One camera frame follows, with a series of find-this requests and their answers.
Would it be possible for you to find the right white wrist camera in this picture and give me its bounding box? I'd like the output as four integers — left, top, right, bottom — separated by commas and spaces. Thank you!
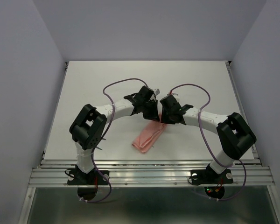
169, 92, 178, 98

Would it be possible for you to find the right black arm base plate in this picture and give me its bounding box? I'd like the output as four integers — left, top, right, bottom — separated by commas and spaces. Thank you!
188, 169, 233, 186

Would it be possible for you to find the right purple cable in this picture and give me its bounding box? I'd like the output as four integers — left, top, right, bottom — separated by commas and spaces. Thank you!
168, 83, 246, 201

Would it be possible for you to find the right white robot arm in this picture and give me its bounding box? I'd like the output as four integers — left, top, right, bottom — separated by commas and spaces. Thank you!
160, 95, 257, 182

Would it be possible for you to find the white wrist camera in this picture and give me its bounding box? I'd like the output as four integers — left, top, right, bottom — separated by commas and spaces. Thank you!
169, 92, 178, 98
154, 89, 160, 96

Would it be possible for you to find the pink satin napkin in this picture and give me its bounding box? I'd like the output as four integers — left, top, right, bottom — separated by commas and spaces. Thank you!
132, 121, 167, 153

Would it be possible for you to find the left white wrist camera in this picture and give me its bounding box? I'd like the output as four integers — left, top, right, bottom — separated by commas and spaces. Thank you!
154, 89, 160, 96

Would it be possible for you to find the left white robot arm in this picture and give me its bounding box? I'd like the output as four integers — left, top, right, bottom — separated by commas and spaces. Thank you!
69, 86, 160, 184

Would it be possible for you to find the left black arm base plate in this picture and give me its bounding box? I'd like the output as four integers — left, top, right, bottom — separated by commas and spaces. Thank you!
65, 169, 108, 186

